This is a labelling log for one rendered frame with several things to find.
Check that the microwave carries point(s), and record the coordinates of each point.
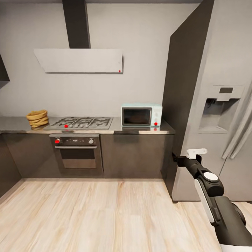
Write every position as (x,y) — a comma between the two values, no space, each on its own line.
(140,114)

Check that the fridge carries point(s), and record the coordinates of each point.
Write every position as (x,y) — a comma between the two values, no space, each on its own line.
(207,97)

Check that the popcorn bag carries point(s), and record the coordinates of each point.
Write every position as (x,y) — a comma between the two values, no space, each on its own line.
(37,118)

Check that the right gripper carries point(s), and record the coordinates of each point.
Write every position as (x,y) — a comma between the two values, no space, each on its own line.
(184,161)

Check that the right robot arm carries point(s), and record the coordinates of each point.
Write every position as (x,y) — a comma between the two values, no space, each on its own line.
(227,219)

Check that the range hood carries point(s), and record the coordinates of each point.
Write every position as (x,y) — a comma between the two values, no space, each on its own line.
(79,57)

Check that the burner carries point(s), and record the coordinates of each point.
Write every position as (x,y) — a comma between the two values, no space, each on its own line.
(81,123)

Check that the oven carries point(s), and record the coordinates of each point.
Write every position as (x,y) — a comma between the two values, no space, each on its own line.
(77,153)

